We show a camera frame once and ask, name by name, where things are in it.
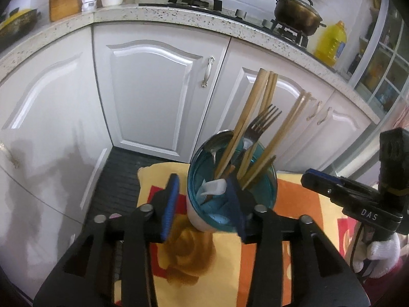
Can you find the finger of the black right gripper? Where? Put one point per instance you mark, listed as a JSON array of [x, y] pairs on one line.
[[325, 185]]

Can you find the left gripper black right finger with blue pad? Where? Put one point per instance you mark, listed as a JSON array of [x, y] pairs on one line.
[[320, 275]]

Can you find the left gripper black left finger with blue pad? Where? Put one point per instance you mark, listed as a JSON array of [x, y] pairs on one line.
[[84, 274]]

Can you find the wooden chopstick long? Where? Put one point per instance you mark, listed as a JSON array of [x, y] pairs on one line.
[[278, 137]]

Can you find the steel fork white handle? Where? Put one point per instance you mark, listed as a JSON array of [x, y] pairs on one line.
[[252, 134]]

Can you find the steel spoon pink handle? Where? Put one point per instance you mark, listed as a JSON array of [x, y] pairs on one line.
[[217, 142]]

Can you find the white gloved hand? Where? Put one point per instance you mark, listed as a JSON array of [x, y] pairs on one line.
[[384, 255]]

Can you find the white cabinet door far right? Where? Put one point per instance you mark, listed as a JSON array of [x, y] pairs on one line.
[[338, 124]]

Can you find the floral utensil holder teal lid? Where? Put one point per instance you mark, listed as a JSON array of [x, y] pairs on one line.
[[220, 205]]

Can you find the orange yellow patterned table mat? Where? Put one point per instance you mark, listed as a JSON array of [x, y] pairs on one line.
[[214, 269]]

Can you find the speckled stone countertop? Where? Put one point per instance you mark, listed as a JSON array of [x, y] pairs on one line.
[[23, 49]]

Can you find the white cabinet door far left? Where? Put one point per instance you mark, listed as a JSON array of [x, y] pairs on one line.
[[54, 143]]

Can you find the yellow cooking oil bottle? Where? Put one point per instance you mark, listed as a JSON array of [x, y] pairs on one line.
[[331, 44]]

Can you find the bronze stock pot with lid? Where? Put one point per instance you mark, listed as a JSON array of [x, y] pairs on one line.
[[299, 15]]

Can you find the black gas stove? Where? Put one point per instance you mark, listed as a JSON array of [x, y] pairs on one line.
[[280, 30]]

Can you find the yellow black casserole pot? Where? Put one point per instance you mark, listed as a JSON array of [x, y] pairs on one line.
[[18, 25]]

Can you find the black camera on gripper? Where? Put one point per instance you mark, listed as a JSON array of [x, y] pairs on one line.
[[393, 178]]

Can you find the glass door white frame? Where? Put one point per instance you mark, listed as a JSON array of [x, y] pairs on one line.
[[379, 75]]

